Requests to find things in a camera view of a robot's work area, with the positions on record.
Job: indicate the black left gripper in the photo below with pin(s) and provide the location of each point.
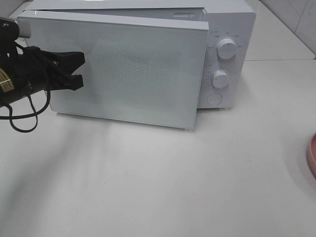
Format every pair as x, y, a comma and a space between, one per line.
22, 75

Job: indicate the round door release button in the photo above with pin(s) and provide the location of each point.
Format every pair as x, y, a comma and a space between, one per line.
215, 99

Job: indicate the white dial knob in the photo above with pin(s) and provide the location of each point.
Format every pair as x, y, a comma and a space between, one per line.
226, 47
220, 79

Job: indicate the pink round plate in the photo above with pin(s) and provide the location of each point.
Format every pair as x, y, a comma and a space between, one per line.
311, 155

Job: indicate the white microwave door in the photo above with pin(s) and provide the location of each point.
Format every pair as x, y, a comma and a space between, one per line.
143, 70

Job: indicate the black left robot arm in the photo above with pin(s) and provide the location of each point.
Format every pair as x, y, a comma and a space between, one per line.
35, 70

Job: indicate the white microwave oven body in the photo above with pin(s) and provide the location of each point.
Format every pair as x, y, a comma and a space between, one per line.
225, 18

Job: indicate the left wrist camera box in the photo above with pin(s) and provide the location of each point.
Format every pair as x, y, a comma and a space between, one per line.
12, 29

